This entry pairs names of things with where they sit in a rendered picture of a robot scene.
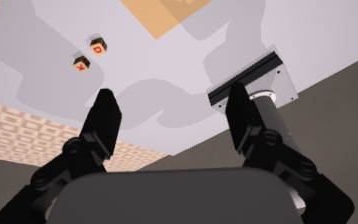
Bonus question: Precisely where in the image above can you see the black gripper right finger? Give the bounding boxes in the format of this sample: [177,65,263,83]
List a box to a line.
[225,83,355,224]

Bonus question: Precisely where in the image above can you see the tan flat mat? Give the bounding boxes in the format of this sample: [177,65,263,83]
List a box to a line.
[120,0,212,40]

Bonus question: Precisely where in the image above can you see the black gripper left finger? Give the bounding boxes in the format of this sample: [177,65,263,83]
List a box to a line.
[0,88,122,224]

